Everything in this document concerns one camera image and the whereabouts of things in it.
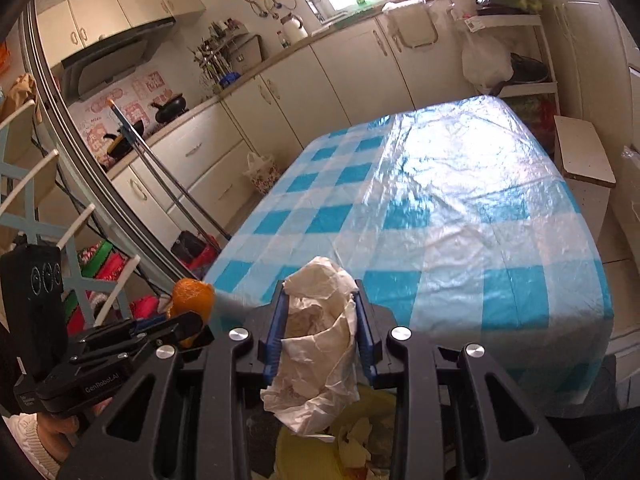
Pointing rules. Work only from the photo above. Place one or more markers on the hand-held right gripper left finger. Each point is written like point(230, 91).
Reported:
point(277, 325)

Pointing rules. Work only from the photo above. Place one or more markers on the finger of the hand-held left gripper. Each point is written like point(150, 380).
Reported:
point(147, 325)
point(192, 330)

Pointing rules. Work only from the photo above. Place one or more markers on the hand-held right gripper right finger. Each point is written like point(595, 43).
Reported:
point(364, 330)

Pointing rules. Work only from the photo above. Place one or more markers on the orange peel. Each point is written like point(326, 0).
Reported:
point(192, 295)

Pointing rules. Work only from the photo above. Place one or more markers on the white plastic bag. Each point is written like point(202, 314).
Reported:
point(485, 62)
point(315, 360)

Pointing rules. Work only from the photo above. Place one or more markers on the yellow plastic basin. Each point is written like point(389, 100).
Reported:
point(370, 410)

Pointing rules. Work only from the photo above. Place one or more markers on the person's left forearm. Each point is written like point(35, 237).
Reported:
point(27, 447)

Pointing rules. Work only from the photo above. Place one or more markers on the person's left hand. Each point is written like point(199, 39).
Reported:
point(57, 427)

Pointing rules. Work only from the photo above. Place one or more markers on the red and green folded cloth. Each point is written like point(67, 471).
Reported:
point(100, 260)

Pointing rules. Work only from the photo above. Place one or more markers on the blue and cream storage rack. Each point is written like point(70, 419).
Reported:
point(30, 200)

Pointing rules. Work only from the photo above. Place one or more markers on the blue checkered plastic tablecloth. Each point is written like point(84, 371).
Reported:
point(450, 210)

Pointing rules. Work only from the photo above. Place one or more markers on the floral shopping bag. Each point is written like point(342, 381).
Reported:
point(262, 175)

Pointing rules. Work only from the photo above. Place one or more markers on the black wok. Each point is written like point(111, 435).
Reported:
point(122, 142)

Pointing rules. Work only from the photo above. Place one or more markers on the brown paper bag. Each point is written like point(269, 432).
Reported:
point(20, 95)

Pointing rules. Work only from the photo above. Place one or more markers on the black cooking pot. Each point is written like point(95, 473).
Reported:
point(172, 107)

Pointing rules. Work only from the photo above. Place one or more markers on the cream kitchen cabinets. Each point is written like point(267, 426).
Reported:
point(320, 80)

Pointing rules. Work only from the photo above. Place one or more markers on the blue cloth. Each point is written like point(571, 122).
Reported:
point(230, 79)

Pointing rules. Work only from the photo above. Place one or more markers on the range hood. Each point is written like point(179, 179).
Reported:
point(110, 60)

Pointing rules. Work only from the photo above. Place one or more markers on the white low stool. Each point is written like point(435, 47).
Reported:
point(582, 150)

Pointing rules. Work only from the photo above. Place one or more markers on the small bottle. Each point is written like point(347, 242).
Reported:
point(283, 40)

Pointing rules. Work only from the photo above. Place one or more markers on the white hanging plastic bag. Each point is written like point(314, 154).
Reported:
point(485, 62)

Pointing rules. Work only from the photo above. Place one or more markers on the white thermos jug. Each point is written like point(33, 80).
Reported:
point(294, 29)

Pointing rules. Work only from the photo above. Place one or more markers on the dark pan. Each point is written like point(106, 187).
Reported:
point(530, 67)

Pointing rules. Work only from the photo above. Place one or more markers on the white utility cart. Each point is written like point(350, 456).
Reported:
point(545, 60)

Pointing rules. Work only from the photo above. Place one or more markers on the grey sliding door frame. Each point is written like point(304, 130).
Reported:
point(75, 140)

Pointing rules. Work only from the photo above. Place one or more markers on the pink patterned wall sticker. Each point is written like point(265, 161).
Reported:
point(150, 85)

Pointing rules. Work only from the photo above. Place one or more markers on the wall utensil rack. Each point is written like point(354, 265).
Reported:
point(225, 55)

